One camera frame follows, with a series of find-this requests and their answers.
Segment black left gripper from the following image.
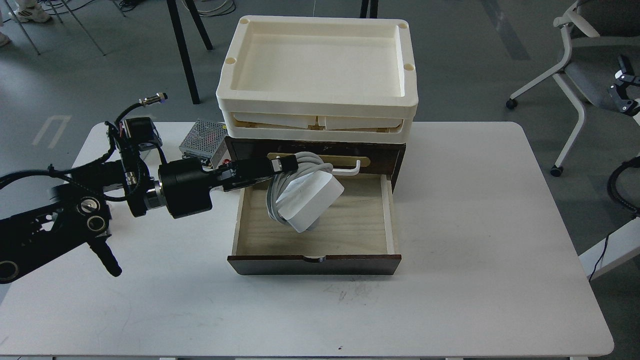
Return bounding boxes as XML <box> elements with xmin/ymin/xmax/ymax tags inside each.
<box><xmin>158</xmin><ymin>155</ymin><xmax>297</xmax><ymax>219</ymax></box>

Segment white power strip with cable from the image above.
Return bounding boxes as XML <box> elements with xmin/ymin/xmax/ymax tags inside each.
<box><xmin>266</xmin><ymin>152</ymin><xmax>345</xmax><ymax>233</ymax></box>

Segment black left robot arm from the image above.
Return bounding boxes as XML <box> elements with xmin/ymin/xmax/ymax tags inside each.
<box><xmin>0</xmin><ymin>93</ymin><xmax>298</xmax><ymax>284</ymax></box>

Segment metal mesh power supply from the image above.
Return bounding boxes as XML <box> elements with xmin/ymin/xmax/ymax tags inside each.
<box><xmin>178</xmin><ymin>119</ymin><xmax>227</xmax><ymax>169</ymax></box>

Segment open wooden drawer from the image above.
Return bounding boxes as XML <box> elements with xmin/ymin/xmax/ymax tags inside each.
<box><xmin>227</xmin><ymin>174</ymin><xmax>402</xmax><ymax>276</ymax></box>

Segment cream lower tray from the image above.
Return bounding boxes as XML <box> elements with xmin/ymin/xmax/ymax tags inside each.
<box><xmin>222</xmin><ymin>111</ymin><xmax>413</xmax><ymax>144</ymax></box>

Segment cream plastic top tray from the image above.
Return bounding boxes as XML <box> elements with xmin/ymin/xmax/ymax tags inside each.
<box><xmin>215</xmin><ymin>14</ymin><xmax>419</xmax><ymax>119</ymax></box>

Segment black table legs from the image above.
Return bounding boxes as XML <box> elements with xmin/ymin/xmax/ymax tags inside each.
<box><xmin>166</xmin><ymin>0</ymin><xmax>214</xmax><ymax>105</ymax></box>

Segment white office chair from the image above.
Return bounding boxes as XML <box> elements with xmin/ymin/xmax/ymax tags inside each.
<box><xmin>505</xmin><ymin>0</ymin><xmax>640</xmax><ymax>177</ymax></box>

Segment white drawer handle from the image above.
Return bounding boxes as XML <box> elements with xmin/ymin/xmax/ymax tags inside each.
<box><xmin>331</xmin><ymin>159</ymin><xmax>361</xmax><ymax>177</ymax></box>

